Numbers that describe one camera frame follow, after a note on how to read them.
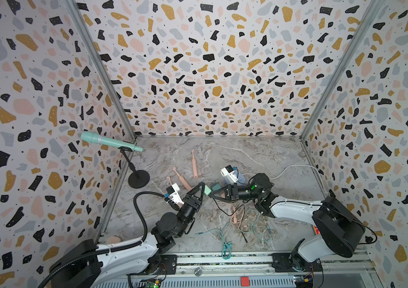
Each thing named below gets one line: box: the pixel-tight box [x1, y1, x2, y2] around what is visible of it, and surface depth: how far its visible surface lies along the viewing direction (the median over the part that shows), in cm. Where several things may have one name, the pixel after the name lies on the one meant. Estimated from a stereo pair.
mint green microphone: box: [80, 131, 143, 152], surface depth 76 cm
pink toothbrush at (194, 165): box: [191, 149, 199, 179], surface depth 108 cm
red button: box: [240, 276, 251, 287], surface depth 73 cm
